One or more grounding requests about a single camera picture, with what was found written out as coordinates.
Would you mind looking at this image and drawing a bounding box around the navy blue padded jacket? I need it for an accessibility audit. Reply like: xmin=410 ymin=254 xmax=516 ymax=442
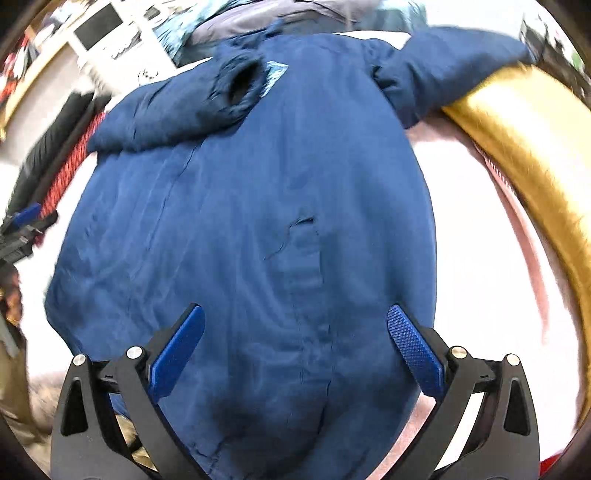
xmin=45 ymin=27 xmax=532 ymax=479

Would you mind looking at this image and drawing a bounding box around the red floral folded cloth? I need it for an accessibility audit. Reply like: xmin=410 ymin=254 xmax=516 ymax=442
xmin=34 ymin=112 xmax=106 ymax=218

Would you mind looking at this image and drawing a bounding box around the black folded garment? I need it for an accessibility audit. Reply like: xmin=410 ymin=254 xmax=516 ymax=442
xmin=6 ymin=92 xmax=111 ymax=216

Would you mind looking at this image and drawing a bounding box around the pink polka dot bedsheet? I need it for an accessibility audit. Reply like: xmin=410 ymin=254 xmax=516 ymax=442
xmin=13 ymin=29 xmax=588 ymax=480

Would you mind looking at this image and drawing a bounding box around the white floor machine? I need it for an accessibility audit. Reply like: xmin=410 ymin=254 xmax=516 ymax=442
xmin=67 ymin=1 xmax=176 ymax=95

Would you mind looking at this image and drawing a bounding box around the light blue blanket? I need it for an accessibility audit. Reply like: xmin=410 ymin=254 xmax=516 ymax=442
xmin=154 ymin=1 xmax=428 ymax=67

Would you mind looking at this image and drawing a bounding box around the gold satin folded cloth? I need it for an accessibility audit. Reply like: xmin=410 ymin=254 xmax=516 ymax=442
xmin=445 ymin=66 xmax=590 ymax=435

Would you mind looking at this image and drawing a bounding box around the grey quilt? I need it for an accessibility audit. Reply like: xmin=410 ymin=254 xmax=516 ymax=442
xmin=188 ymin=0 xmax=380 ymax=46

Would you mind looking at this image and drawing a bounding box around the wooden wall shelf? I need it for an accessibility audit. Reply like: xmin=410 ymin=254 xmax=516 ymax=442
xmin=1 ymin=1 xmax=92 ymax=140

